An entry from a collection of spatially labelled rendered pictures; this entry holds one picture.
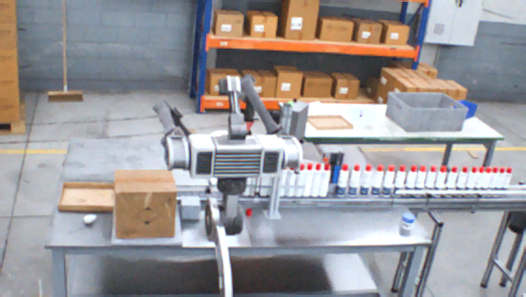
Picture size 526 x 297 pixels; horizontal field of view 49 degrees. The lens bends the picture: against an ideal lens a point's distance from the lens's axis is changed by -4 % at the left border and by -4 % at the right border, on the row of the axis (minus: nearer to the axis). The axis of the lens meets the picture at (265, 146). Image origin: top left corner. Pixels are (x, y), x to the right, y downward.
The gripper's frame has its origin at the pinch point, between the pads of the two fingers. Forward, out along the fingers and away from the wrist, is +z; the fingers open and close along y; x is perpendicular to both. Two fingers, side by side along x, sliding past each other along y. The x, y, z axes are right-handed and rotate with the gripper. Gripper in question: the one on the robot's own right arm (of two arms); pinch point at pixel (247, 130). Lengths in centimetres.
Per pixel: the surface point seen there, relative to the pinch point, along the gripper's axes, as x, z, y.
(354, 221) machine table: 45, 36, -59
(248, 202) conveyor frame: 26.1, 33.6, 0.8
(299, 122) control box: 35.3, -21.7, -18.6
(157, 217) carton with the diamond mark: 60, 21, 56
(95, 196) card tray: 16, 36, 88
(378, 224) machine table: 48, 35, -72
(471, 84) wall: -430, 116, -443
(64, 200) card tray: 20, 36, 105
